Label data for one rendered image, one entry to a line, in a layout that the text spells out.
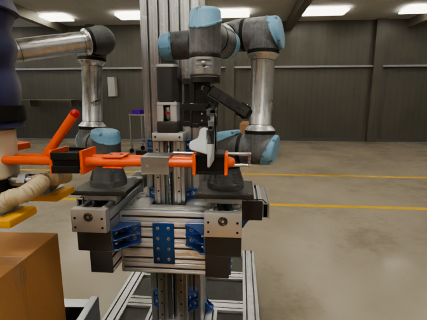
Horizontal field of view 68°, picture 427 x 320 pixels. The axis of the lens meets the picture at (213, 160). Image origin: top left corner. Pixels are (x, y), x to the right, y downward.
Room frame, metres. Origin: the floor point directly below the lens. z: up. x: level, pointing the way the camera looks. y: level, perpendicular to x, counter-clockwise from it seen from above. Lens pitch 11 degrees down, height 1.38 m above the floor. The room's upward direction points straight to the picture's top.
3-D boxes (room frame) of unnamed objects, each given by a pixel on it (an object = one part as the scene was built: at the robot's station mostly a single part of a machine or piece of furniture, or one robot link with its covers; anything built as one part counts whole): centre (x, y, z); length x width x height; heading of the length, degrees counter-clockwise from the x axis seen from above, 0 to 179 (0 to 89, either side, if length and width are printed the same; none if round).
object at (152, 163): (0.78, 0.14, 1.23); 0.07 x 0.07 x 0.04; 87
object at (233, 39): (0.88, -0.01, 1.54); 0.11 x 0.11 x 0.08; 66
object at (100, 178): (1.29, 0.44, 1.09); 0.15 x 0.15 x 0.10
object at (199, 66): (0.77, 0.02, 1.46); 0.08 x 0.08 x 0.05
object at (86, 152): (0.79, 0.36, 1.24); 0.10 x 0.08 x 0.06; 177
